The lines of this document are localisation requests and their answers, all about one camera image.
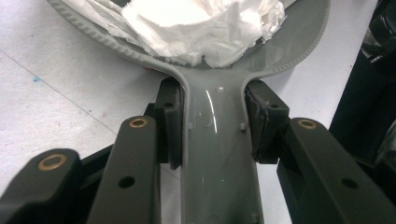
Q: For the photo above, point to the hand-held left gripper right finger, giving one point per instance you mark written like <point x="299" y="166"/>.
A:
<point x="269" y="127"/>

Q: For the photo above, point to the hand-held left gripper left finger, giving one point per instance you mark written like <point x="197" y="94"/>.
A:
<point x="169" y="130"/>

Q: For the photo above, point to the grey plastic dustpan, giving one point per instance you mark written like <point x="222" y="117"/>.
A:
<point x="218" y="140"/>

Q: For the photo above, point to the white tissue paper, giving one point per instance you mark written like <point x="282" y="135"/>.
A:
<point x="186" y="31"/>

